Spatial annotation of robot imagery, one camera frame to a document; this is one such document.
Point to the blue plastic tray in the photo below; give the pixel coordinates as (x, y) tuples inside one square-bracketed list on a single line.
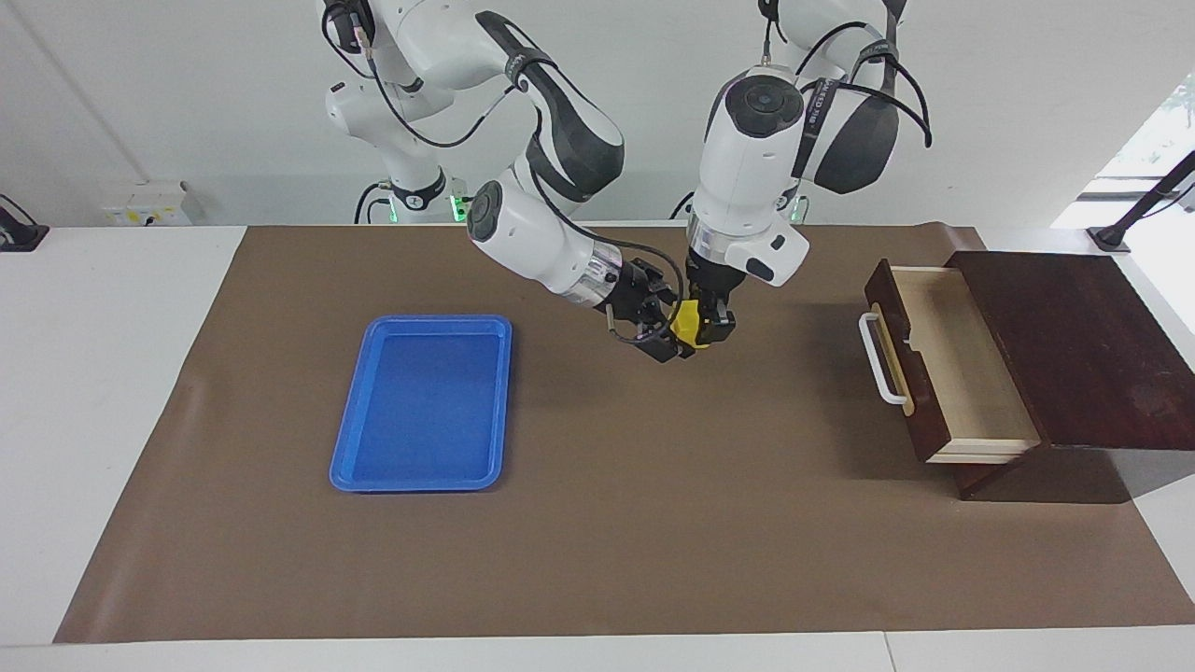
[(420, 411)]

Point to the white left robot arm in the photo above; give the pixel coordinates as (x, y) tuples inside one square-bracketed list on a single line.
[(747, 177)]

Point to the black table clamp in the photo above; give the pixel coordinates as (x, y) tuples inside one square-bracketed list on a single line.
[(19, 235)]

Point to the brown table mat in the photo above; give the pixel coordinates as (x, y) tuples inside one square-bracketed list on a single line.
[(653, 467)]

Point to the dark wooden drawer cabinet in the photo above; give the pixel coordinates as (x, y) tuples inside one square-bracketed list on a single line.
[(1074, 355)]

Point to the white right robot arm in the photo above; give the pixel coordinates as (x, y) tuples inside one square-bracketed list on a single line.
[(532, 243)]

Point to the yellow cube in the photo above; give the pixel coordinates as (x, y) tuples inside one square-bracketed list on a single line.
[(687, 322)]

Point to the black camera stand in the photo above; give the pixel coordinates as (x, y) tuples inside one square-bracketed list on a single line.
[(1109, 241)]

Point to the dark wooden drawer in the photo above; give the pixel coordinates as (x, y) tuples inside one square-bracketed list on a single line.
[(980, 373)]

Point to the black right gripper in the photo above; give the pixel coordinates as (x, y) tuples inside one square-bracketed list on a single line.
[(642, 294)]

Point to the white wall outlet box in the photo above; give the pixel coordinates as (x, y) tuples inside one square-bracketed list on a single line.
[(145, 205)]

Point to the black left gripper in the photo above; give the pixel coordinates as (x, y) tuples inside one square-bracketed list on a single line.
[(714, 280)]

